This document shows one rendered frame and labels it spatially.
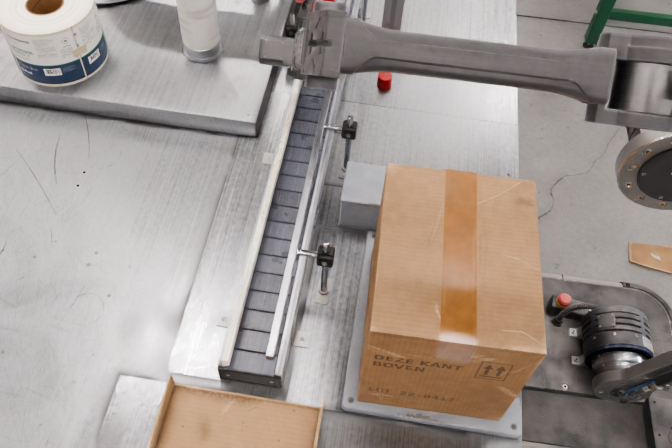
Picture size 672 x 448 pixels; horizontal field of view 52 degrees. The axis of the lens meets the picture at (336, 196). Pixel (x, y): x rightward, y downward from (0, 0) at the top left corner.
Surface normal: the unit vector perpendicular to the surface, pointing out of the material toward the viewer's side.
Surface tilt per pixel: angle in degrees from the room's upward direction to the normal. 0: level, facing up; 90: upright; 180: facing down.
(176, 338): 0
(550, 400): 0
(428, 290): 0
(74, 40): 90
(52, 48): 90
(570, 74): 47
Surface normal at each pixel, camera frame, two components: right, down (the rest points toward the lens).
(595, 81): -0.07, 0.16
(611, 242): 0.04, -0.60
